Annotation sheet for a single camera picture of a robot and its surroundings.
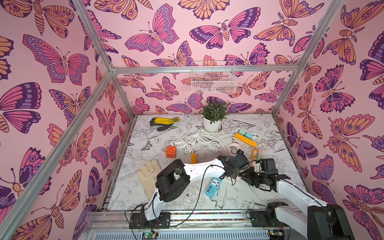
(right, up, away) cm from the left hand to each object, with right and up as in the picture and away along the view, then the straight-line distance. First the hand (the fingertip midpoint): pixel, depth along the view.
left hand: (235, 169), depth 85 cm
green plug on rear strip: (+10, +21, +19) cm, 30 cm away
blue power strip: (-13, -10, -3) cm, 17 cm away
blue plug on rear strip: (+14, +19, +18) cm, 30 cm away
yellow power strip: (-24, +5, +8) cm, 25 cm away
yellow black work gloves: (-46, +27, +29) cm, 61 cm away
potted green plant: (-12, +33, +10) cm, 36 cm away
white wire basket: (-11, +56, +11) cm, 58 cm away
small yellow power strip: (+15, +6, +10) cm, 19 cm away
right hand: (+2, -4, +2) cm, 5 cm away
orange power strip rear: (+12, +16, +15) cm, 25 cm away
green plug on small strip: (+16, +7, +3) cm, 17 cm away
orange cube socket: (-38, +9, +9) cm, 40 cm away
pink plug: (+17, +10, +6) cm, 21 cm away
